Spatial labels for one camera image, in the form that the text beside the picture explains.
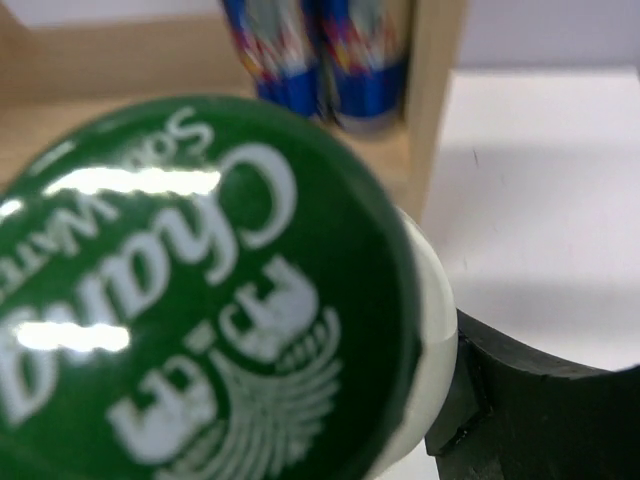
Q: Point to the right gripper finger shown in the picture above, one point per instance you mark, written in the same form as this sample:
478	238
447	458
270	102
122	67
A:
515	412

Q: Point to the large clear soda water bottle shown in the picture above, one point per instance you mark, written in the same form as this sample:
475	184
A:
211	287

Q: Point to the wooden two-tier shelf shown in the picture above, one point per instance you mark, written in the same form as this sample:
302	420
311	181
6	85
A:
54	78

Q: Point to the right blue energy drink can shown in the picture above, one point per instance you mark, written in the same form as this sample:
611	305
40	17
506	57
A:
366	49

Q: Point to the blue energy drink can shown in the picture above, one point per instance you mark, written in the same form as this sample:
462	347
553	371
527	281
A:
366	49
276	43

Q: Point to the left blue energy drink can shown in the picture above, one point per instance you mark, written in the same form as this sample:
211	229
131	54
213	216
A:
276	43

